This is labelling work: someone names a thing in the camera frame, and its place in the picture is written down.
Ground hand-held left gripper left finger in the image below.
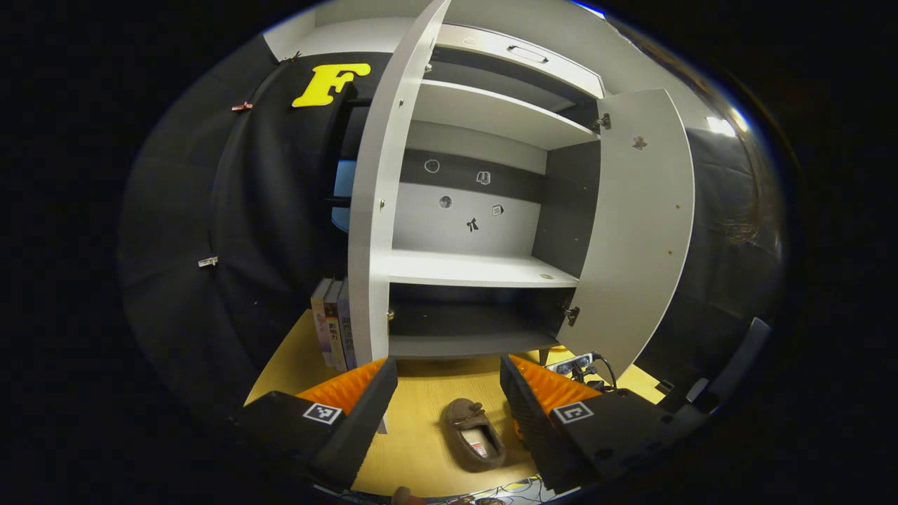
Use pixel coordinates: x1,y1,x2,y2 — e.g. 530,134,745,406
232,358,398,492

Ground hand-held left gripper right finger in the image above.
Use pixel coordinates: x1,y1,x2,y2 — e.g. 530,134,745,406
500,356,702,494

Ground brown fuzzy shoe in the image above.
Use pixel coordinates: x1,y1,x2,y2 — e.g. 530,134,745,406
442,398,507,472

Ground white shoe cabinet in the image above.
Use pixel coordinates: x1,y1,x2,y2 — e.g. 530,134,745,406
347,0,695,436

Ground white cabinet door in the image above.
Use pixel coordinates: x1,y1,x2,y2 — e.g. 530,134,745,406
347,0,451,436
558,88,695,379

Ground white cabinet shelf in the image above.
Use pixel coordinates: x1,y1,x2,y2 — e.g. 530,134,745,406
382,249,579,288
413,79,601,150

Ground white cabinet drawer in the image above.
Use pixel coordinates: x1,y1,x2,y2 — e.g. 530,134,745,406
435,23,605,99

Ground white power strip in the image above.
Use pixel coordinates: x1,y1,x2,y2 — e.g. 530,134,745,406
546,353,596,375

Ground blue spined book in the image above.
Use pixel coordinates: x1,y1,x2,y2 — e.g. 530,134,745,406
337,295,358,371

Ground tan spined book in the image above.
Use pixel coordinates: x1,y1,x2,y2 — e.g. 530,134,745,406
323,281,348,372

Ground pale spined book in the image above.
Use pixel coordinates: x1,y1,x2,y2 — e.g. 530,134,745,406
311,278,334,367

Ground dark grey curved object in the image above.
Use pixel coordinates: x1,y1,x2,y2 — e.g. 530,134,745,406
659,317,772,422

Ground small ceiling light panel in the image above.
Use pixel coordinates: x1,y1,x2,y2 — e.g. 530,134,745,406
705,105,750,137

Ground floor cable bundle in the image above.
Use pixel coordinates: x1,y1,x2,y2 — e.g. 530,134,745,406
421,476,555,505

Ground black power cable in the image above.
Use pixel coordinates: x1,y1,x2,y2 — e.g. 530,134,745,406
572,354,619,393

